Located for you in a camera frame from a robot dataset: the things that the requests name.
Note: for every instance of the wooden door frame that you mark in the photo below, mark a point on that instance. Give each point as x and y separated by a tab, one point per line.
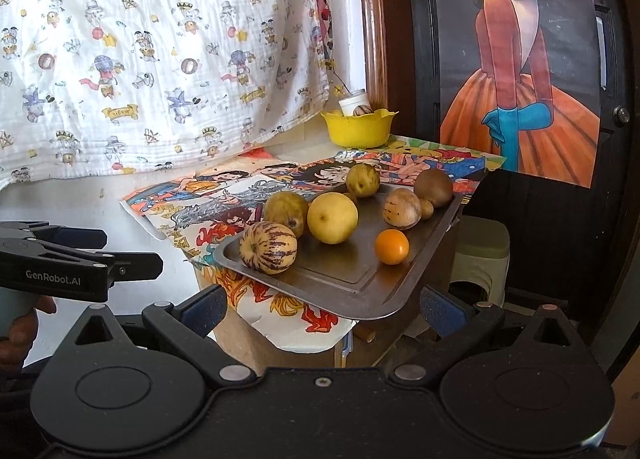
380	39

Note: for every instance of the large yellow-green fruit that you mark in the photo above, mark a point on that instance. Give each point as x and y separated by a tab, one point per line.
285	211

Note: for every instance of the dark door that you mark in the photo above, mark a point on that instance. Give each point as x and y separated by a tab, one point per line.
425	64

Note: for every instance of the purple striped pepino melon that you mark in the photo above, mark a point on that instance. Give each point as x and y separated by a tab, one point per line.
268	248

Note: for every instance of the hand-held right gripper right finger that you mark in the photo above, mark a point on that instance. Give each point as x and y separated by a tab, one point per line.
440	311

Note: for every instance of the red cartoon cloth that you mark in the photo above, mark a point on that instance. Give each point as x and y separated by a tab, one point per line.
320	14

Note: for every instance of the metal tray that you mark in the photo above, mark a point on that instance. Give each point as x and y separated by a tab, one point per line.
350	269

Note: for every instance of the yellow pear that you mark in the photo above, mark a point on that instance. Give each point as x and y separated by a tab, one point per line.
332	219

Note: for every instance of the small orange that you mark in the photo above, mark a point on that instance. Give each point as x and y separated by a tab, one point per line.
392	247

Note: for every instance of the wall poster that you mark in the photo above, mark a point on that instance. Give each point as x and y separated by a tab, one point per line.
525	129

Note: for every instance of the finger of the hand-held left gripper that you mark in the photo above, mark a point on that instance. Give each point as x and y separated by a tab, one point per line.
75	237
140	266

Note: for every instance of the small yellow-green fruit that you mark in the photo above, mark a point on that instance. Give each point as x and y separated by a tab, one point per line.
363	180

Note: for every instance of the person's left hand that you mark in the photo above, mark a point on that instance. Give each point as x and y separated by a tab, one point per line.
20	339

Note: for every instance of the white cup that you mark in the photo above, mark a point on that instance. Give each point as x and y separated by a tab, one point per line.
352	101

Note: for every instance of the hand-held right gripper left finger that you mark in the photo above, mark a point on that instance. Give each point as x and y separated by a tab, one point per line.
205	309

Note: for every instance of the dried flower twig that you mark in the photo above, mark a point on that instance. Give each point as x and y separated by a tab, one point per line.
342	89

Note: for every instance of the pale green plastic stool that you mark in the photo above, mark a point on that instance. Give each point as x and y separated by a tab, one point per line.
480	249

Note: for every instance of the yellow plastic bowl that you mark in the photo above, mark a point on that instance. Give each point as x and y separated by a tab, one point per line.
357	131

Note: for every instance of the small striped pepino melon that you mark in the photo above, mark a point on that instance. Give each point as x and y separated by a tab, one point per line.
363	111

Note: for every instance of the large brown kiwi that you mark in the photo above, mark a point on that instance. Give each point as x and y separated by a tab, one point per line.
433	187

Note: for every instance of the orange blue comic poster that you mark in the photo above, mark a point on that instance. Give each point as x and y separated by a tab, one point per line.
200	184

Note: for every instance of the white cartoon printed blanket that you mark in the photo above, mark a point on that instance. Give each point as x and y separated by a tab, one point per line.
150	39

